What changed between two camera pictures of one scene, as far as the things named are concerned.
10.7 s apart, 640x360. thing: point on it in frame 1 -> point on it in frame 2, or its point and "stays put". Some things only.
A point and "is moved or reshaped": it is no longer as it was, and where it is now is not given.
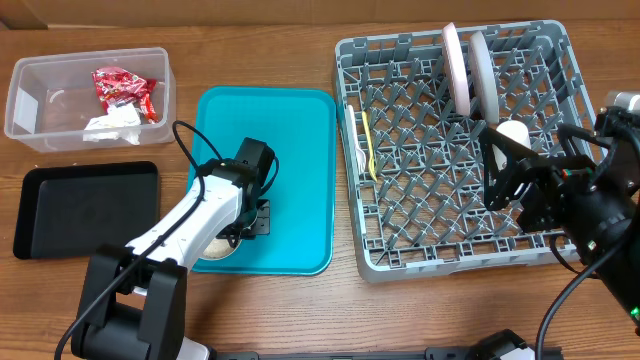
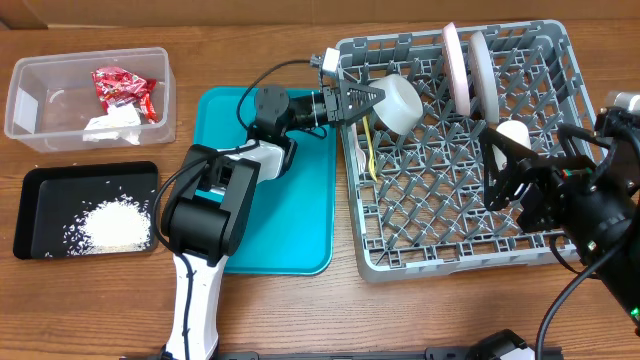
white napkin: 120,122 stays put
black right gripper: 546,181 stays put
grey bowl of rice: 218,249 is moved or reshaped
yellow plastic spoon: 371,164 stays put
